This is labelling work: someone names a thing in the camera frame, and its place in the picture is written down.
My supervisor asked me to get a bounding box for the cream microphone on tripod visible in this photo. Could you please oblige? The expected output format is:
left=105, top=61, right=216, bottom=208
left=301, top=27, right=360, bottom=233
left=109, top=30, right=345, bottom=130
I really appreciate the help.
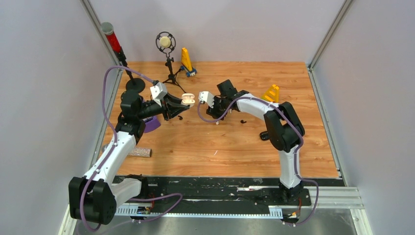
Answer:
left=156, top=31, right=186, bottom=93

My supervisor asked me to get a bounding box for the yellow blue toy block tower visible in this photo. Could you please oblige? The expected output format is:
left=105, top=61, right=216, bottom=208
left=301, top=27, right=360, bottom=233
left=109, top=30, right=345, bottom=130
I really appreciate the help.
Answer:
left=181, top=47, right=197, bottom=77

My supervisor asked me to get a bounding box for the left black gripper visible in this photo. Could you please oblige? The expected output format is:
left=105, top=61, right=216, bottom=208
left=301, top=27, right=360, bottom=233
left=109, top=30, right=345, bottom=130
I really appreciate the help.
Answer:
left=136, top=93, right=189, bottom=121

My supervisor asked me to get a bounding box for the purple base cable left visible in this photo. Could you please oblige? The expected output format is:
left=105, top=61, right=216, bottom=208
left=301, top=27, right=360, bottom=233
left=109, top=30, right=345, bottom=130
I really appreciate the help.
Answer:
left=129, top=193, right=183, bottom=224

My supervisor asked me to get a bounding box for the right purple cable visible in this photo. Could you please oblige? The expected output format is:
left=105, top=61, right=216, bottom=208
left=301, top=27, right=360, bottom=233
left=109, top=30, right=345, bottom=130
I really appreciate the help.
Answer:
left=197, top=96, right=320, bottom=227

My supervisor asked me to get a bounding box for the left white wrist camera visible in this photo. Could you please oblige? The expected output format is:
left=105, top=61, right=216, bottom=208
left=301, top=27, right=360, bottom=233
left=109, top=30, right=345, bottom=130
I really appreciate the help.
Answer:
left=150, top=82, right=168, bottom=106

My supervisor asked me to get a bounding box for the glittery silver tube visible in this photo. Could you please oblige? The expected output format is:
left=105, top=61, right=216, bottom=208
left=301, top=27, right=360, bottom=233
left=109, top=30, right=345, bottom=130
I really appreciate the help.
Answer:
left=128, top=147, right=153, bottom=158

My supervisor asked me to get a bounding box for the yellow green toy block stack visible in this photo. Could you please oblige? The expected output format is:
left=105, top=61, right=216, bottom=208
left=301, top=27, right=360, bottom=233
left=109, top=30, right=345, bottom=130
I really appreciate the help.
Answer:
left=261, top=84, right=279, bottom=103

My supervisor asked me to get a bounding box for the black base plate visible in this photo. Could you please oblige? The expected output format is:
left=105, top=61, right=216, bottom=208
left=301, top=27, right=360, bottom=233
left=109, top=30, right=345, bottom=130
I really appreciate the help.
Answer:
left=147, top=176, right=312, bottom=215

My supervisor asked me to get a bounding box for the white earbud charging case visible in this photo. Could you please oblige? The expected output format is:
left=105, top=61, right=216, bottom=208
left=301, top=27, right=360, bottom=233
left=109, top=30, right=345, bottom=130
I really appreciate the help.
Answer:
left=181, top=93, right=195, bottom=107

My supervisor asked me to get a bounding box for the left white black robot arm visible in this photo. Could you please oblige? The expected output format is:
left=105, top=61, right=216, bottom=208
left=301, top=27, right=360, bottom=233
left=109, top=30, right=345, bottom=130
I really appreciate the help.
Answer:
left=69, top=86, right=195, bottom=225

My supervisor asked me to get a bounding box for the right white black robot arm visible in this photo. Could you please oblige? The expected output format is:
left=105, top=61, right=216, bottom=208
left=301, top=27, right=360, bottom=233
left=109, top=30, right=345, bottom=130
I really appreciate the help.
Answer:
left=199, top=80, right=305, bottom=205

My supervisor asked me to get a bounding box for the red microphone on stand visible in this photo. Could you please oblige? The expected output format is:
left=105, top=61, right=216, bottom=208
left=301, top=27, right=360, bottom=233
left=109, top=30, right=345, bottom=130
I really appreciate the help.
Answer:
left=100, top=22, right=145, bottom=93

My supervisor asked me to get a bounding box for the black earbud case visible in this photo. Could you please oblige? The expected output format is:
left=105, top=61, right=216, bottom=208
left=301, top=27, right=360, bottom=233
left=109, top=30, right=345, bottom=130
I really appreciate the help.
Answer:
left=259, top=131, right=270, bottom=141

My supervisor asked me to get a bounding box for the purple box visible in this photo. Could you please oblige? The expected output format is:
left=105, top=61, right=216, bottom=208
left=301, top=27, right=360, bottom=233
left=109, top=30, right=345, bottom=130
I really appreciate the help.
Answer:
left=140, top=100, right=161, bottom=133

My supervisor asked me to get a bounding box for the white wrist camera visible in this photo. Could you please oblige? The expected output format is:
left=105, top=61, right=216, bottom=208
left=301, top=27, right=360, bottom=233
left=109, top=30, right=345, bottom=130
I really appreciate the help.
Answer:
left=150, top=82, right=168, bottom=106
left=198, top=91, right=214, bottom=108

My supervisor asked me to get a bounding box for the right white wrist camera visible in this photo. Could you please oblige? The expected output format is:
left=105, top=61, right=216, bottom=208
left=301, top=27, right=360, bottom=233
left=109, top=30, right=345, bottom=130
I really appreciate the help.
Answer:
left=198, top=91, right=214, bottom=108

